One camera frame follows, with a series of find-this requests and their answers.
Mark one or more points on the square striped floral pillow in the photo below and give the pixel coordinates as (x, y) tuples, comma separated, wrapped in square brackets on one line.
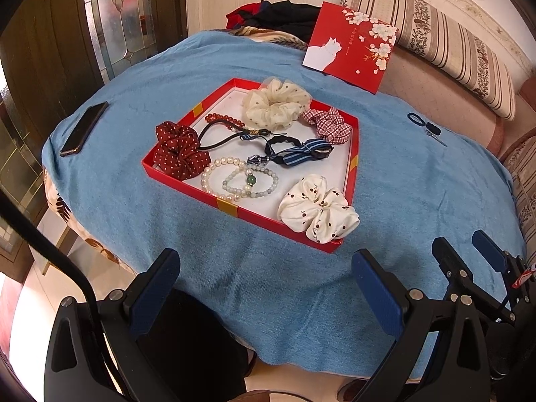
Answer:
[(525, 192)]

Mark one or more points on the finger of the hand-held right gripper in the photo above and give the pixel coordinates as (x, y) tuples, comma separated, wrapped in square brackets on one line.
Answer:
[(452, 264), (490, 251)]

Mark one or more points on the red box tray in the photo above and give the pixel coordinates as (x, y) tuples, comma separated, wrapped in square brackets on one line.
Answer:
[(259, 215)]

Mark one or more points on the long striped floral pillow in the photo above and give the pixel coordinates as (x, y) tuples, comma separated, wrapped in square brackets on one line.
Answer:
[(439, 37)]

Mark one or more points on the red box lid with cat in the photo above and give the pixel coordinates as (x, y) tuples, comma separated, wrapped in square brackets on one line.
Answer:
[(356, 50)]

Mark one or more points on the white cherry print scrunchie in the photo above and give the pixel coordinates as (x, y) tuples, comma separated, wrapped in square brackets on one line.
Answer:
[(318, 209)]

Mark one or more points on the cream dotted scrunchie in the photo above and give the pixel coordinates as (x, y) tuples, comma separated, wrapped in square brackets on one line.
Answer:
[(276, 100)]

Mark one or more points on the dark red polka dot scrunchie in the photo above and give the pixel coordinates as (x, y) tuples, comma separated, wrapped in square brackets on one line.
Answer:
[(180, 150)]

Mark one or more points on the black smartphone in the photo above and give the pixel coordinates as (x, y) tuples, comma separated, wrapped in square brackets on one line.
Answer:
[(83, 127)]

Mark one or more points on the pink sofa cushion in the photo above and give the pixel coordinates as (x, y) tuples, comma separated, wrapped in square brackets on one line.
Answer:
[(439, 100)]

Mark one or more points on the red plaid scrunchie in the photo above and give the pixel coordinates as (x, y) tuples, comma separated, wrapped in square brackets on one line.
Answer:
[(328, 125)]

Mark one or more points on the pile of dark clothes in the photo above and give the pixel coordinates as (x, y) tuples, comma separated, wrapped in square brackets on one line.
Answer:
[(284, 19)]

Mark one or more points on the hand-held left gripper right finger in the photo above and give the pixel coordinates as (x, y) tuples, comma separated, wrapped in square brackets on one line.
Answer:
[(377, 297)]

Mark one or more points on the blue blanket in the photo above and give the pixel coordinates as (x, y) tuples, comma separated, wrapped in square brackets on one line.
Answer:
[(167, 226)]

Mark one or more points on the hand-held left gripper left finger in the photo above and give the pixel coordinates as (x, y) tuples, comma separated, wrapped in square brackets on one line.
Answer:
[(155, 293)]

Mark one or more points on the wooden door with stained glass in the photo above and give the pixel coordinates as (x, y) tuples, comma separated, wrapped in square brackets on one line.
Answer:
[(50, 42)]

